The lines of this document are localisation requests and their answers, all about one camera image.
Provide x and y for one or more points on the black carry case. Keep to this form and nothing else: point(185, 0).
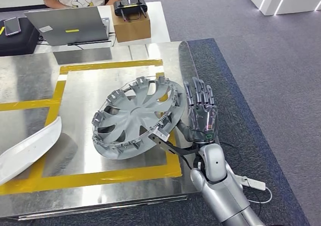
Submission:
point(17, 43)

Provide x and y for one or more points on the brown cardboard box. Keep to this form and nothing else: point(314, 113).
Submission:
point(130, 30)

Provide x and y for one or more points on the grey plastic wheel hubcap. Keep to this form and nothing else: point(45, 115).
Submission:
point(135, 115)

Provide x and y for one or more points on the grey laptop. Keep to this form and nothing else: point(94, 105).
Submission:
point(67, 25)

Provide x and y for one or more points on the steel workbench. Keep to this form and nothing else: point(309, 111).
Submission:
point(88, 85)

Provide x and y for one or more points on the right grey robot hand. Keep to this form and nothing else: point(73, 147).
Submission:
point(203, 121)

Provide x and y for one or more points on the black remote controller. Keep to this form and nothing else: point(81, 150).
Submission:
point(130, 5)

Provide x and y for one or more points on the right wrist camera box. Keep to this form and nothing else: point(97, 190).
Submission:
point(160, 134)

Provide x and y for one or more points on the white power strip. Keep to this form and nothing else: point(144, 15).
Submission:
point(253, 184)

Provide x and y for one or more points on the white plastic body part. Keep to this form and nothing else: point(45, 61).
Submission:
point(27, 151)

